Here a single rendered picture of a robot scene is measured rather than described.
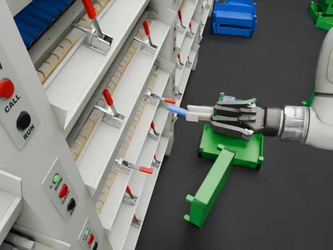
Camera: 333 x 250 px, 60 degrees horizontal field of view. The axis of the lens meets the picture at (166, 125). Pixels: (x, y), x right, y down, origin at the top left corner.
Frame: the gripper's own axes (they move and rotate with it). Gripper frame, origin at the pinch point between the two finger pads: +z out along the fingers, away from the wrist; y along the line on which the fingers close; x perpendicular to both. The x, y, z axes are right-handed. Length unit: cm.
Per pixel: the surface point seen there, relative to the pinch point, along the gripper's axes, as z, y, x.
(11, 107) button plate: 8, 39, -38
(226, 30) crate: 12, -145, 58
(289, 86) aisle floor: -34, -98, 68
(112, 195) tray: 17.6, 24.1, 7.4
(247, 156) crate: -14, -37, 65
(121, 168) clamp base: 17.9, 16.8, 6.4
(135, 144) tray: 17.7, 7.4, 7.4
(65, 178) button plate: 10.6, 37.2, -22.5
